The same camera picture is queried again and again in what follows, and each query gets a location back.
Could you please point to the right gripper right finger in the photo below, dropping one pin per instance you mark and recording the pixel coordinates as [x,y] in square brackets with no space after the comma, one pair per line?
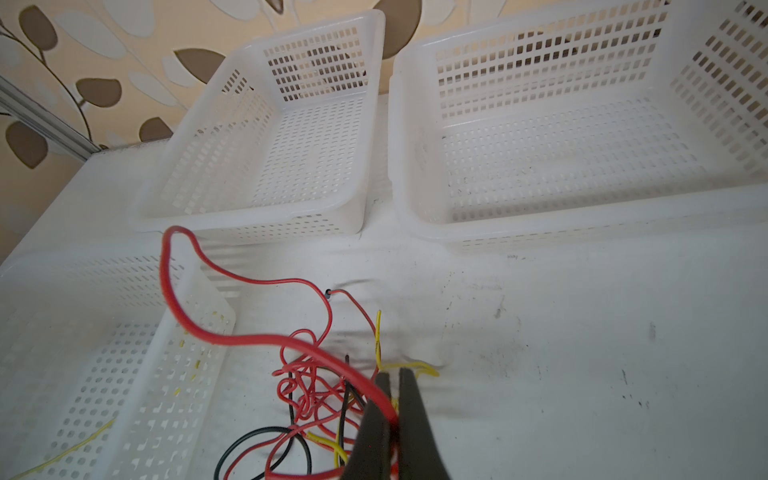
[418,455]

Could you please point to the white plastic basket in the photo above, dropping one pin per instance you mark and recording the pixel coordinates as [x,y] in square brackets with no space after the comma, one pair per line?
[279,144]
[586,120]
[98,379]

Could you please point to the near white plastic basket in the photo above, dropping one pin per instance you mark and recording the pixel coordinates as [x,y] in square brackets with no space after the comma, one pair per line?
[98,379]

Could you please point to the far right white plastic basket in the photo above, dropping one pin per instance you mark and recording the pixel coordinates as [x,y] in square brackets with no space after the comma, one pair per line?
[586,120]

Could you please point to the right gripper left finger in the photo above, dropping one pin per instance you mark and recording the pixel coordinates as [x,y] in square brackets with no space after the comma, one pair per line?
[371,454]

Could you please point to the far middle white plastic basket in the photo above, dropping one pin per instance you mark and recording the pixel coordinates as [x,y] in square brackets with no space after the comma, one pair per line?
[279,144]

